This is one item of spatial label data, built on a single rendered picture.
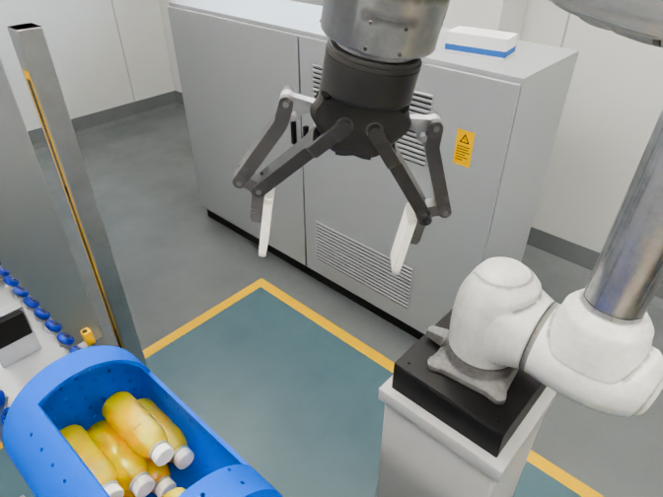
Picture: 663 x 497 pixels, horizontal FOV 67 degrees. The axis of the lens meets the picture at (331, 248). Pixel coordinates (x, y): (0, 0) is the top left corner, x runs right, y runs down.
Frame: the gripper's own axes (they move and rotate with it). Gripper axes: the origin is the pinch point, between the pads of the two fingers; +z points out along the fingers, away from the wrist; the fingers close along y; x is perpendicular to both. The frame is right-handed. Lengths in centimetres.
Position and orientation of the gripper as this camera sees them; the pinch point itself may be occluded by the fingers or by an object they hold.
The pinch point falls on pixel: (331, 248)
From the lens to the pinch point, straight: 51.1
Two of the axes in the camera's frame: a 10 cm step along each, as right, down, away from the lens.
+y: 9.9, 1.4, 1.0
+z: -1.7, 7.7, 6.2
